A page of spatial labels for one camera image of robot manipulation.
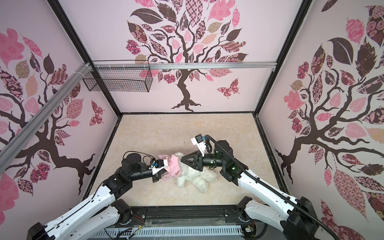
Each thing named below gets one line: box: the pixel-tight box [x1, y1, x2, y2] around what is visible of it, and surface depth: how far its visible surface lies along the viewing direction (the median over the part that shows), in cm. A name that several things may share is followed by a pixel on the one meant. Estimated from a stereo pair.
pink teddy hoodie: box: [158, 154, 182, 181], surface depth 66 cm
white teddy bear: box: [174, 152, 218, 194], surface depth 81 cm
